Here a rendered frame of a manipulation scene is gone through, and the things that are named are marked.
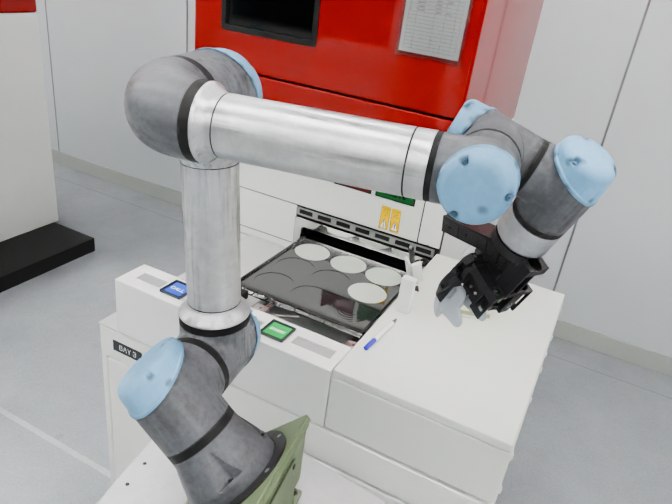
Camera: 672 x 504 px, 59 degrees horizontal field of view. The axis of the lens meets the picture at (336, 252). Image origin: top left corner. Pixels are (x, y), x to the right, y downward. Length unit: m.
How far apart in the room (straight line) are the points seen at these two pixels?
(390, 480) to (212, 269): 0.57
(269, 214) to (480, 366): 0.90
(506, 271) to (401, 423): 0.43
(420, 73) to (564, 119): 1.58
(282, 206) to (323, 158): 1.21
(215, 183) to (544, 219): 0.44
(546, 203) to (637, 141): 2.27
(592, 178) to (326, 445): 0.78
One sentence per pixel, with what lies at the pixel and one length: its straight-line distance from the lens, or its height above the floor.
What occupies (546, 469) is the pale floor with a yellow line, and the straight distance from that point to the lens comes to 2.56.
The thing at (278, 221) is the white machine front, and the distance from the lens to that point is 1.86.
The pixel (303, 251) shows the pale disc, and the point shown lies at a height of 0.90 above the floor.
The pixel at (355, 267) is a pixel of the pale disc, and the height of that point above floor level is 0.90.
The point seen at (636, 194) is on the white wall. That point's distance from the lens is 3.06.
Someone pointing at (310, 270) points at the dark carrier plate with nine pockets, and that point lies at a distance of 1.59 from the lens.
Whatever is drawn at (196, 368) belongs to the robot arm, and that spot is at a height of 1.09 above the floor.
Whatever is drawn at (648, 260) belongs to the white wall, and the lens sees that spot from 3.16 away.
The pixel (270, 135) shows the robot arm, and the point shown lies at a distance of 0.65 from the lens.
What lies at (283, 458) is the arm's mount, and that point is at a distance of 0.92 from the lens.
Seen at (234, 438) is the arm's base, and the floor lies 1.02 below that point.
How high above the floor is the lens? 1.66
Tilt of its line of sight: 27 degrees down
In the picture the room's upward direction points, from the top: 8 degrees clockwise
